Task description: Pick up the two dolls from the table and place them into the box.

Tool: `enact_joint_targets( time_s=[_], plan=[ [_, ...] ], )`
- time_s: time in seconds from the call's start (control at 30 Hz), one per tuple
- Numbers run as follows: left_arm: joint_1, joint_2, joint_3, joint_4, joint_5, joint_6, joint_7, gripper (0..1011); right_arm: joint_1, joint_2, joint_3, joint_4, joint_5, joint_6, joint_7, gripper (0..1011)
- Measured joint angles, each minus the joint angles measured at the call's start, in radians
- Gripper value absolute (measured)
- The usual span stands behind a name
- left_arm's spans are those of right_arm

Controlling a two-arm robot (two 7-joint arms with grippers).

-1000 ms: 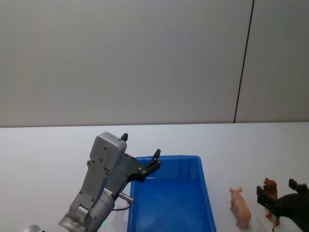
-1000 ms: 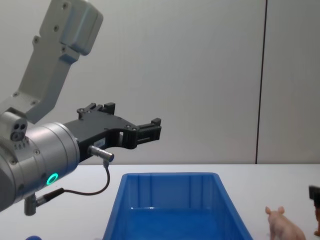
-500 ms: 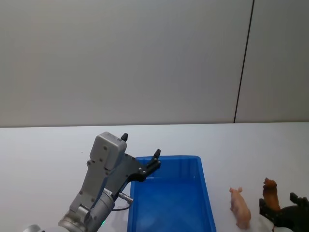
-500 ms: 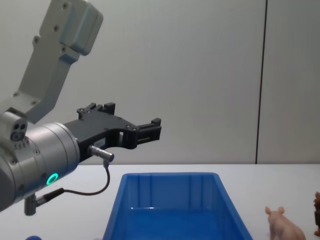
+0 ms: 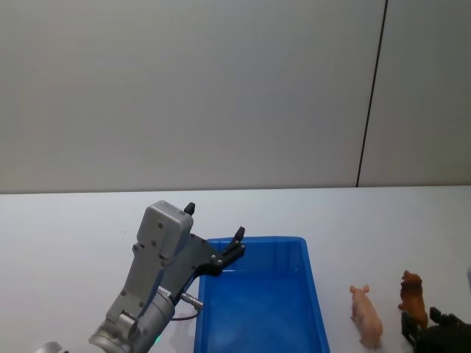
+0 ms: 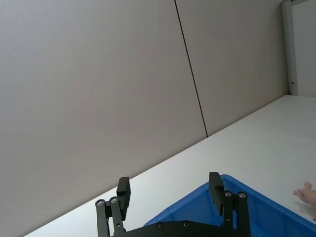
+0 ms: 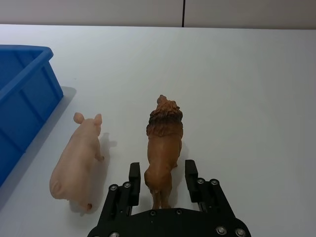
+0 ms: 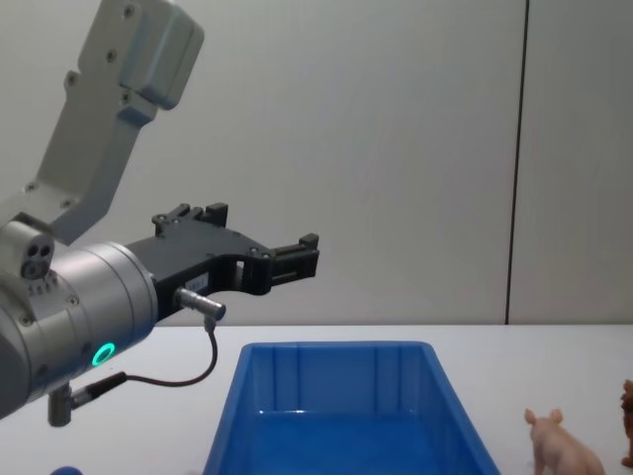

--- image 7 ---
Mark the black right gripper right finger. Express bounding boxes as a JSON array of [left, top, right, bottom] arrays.
[[184, 159, 237, 218]]

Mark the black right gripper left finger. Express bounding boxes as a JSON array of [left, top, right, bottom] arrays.
[[98, 162, 142, 221]]

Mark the brown toy lion figure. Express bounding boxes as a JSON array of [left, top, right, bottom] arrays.
[[144, 94, 185, 211]]

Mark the pink toy pig figure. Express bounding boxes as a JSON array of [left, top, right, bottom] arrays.
[[49, 112, 106, 217]]

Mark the blue plastic bin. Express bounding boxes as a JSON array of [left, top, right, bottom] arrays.
[[0, 44, 64, 189]]

